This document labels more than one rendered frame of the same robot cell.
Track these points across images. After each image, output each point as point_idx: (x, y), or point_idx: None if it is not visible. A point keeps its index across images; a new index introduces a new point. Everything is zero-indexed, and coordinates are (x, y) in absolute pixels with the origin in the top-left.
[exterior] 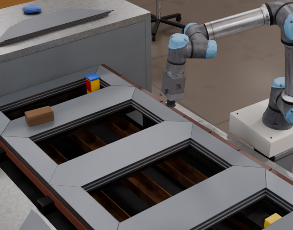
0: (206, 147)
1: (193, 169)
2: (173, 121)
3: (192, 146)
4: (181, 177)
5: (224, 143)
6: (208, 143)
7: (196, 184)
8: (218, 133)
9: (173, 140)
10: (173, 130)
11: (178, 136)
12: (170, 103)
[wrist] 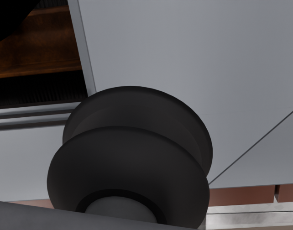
0: (2, 132)
1: (73, 65)
2: (262, 133)
3: (73, 101)
4: (58, 7)
5: (2, 196)
6: (23, 154)
7: (43, 43)
8: (211, 218)
9: (121, 41)
10: (196, 90)
11: (137, 81)
12: (54, 155)
